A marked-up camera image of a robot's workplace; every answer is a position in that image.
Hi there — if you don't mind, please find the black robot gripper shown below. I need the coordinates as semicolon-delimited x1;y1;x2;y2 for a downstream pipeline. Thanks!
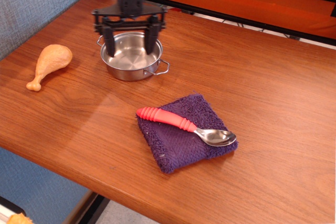
92;0;166;57

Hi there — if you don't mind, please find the small stainless steel pot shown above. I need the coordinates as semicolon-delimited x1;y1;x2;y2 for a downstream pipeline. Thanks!
97;31;170;81

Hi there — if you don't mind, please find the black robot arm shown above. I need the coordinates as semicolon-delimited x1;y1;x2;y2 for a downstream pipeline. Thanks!
92;0;166;57

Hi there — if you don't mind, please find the purple folded cloth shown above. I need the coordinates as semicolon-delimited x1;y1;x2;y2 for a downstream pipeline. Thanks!
136;94;238;174

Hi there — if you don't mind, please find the plastic toy chicken drumstick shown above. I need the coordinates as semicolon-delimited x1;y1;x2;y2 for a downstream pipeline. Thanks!
26;44;73;91

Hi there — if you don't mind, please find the red handled metal spoon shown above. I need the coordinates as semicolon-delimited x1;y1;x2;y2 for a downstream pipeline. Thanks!
136;107;237;147

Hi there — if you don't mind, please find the orange panel with black frame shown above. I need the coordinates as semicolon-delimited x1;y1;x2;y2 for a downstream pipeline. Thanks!
147;0;335;45

